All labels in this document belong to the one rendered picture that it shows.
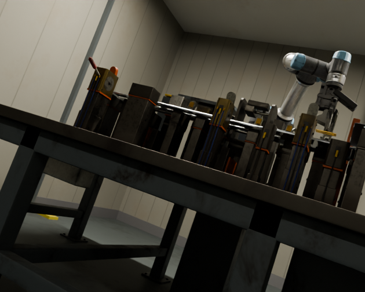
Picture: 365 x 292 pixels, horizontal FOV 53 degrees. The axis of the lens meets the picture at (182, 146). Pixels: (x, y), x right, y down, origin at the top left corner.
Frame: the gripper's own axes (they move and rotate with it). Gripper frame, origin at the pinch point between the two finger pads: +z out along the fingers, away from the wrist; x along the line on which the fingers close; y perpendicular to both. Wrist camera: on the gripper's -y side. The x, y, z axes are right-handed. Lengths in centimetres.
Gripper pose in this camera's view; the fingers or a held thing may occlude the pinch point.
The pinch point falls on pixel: (327, 128)
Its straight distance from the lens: 167.2
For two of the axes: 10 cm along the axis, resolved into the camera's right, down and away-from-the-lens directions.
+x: -3.5, -2.5, -9.0
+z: -3.2, 9.4, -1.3
